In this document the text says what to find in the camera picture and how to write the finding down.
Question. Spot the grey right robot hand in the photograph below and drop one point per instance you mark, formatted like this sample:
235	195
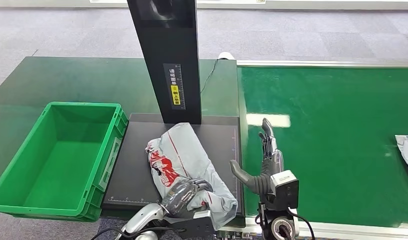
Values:
272	162

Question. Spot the black inbound scanning machine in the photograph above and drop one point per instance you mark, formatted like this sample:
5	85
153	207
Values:
171	49

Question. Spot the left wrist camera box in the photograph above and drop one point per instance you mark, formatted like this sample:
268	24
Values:
197	227

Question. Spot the green conveyor belt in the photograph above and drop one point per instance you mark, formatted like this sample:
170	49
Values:
340	132

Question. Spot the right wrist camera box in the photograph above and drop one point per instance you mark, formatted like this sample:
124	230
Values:
285	188

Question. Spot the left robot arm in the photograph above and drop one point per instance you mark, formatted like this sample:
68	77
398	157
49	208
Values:
142	215

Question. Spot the green plastic crate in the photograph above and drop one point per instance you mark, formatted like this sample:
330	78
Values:
58	165

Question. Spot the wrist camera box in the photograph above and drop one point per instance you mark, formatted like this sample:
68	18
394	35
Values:
197	227
285	188

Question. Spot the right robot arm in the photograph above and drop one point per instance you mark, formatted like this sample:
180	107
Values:
280	227

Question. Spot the white cylindrical object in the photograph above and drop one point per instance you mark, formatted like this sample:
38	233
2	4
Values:
226	56

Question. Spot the grey red-printed courier package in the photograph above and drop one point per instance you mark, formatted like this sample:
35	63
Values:
180	149

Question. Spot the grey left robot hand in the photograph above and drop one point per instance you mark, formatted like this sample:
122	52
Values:
180	197

